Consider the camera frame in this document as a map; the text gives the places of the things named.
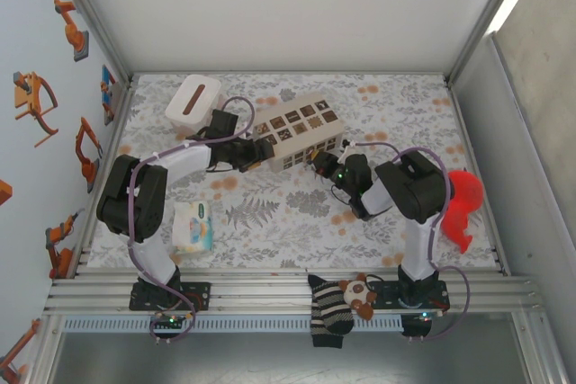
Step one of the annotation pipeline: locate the blue orange wall sticker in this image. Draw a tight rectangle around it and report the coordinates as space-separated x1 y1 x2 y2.
101 64 117 127

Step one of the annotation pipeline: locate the grey slotted cable duct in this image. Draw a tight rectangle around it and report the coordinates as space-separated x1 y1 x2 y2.
65 315 404 332

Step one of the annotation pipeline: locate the white box with brown pictures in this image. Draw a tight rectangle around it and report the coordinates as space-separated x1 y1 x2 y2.
251 92 346 174

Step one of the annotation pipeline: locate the soft tissue pack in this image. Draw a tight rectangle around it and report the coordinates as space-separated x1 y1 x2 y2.
172 200 214 255

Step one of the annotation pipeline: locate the left circuit board with LED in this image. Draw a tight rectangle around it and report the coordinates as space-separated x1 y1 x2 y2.
150 311 199 327

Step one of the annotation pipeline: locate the brown white panda toy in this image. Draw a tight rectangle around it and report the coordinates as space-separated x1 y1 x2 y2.
337 272 378 320

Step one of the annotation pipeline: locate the black white striped sock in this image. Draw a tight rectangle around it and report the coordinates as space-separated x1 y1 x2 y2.
307 273 356 350

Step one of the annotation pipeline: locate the circuit board with led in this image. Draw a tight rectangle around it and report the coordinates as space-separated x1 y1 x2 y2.
150 311 199 327
402 309 451 323

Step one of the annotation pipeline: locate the aluminium frame rail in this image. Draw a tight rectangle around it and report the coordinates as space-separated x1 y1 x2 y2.
44 269 548 313

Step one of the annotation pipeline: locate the orange gripper wall sticker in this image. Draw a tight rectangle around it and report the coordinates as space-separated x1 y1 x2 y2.
12 71 59 147

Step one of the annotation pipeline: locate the white tissue box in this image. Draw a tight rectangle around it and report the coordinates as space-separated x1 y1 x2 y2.
165 74 222 131

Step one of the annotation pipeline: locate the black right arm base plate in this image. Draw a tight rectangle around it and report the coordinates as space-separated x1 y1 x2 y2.
371 280 451 313

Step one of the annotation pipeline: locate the aluminium frame post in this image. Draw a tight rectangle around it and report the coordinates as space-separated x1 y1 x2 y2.
49 0 134 88
445 0 548 84

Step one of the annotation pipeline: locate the floral patterned table mat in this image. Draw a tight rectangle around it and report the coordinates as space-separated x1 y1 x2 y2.
87 72 499 271

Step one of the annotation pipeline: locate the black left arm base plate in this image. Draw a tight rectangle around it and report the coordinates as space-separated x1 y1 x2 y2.
129 281 212 312

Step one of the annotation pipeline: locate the right circuit board with LED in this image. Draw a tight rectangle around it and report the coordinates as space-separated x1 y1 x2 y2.
402 309 451 323

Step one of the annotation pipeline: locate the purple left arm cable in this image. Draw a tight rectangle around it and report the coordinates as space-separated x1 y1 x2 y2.
127 95 257 345

